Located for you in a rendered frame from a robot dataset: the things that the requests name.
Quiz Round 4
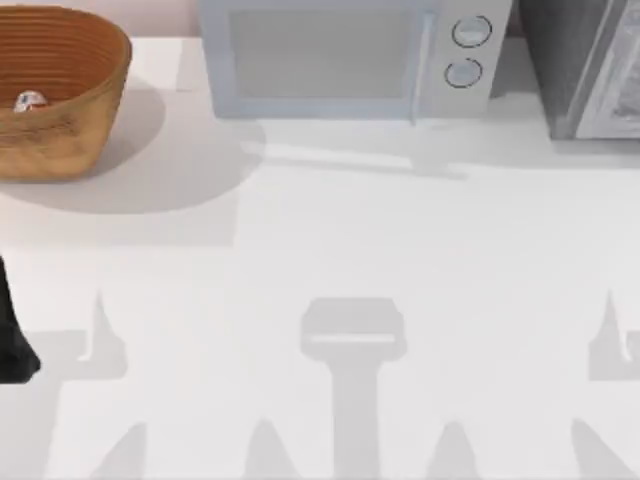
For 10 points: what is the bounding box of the microwave door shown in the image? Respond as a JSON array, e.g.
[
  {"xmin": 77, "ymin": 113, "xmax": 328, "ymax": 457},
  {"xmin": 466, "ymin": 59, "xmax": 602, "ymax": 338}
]
[{"xmin": 198, "ymin": 0, "xmax": 434, "ymax": 123}]

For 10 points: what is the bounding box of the pale microwave oven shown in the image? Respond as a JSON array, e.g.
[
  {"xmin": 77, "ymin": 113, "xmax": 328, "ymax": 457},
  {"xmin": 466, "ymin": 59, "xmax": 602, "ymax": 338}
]
[{"xmin": 197, "ymin": 0, "xmax": 515, "ymax": 124}]

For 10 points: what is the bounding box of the microwave knob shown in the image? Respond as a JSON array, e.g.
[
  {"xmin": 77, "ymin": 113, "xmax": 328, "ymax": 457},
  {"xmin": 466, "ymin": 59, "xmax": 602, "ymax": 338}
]
[
  {"xmin": 443, "ymin": 56, "xmax": 484, "ymax": 90},
  {"xmin": 451, "ymin": 14, "xmax": 494, "ymax": 49}
]

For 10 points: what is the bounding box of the brown wicker basket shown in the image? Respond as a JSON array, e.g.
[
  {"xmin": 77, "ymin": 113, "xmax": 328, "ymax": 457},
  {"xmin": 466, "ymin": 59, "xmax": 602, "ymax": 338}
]
[{"xmin": 0, "ymin": 5, "xmax": 134, "ymax": 183}]

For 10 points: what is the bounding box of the small white red object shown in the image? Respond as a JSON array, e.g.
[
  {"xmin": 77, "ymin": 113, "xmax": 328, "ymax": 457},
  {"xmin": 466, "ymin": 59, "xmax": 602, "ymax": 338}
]
[{"xmin": 13, "ymin": 90, "xmax": 50, "ymax": 115}]

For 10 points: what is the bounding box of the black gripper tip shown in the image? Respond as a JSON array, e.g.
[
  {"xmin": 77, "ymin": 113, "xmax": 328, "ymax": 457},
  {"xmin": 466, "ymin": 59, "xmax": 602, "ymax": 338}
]
[{"xmin": 0, "ymin": 255, "xmax": 42, "ymax": 385}]

